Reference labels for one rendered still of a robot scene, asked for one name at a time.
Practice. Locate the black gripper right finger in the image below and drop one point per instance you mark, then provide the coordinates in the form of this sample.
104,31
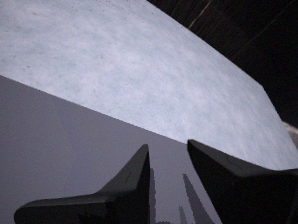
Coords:
243,192

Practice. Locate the grey wire loop stand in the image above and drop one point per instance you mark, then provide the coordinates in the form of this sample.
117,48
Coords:
53,148

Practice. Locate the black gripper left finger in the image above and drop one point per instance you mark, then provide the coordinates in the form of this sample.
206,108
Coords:
123,200

